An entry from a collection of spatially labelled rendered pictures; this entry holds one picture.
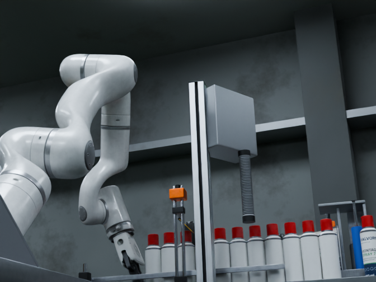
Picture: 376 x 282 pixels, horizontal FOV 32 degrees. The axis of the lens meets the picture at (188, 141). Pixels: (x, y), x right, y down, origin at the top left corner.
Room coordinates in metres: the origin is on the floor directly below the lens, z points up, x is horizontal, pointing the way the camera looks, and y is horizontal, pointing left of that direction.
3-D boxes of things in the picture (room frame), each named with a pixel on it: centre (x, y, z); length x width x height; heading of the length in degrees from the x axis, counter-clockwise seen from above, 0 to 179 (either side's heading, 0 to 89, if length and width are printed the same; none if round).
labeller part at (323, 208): (1.95, -0.46, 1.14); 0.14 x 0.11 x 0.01; 77
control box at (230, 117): (1.84, -0.11, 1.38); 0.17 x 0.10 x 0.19; 133
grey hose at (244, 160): (1.81, -0.16, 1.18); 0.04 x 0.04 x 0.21
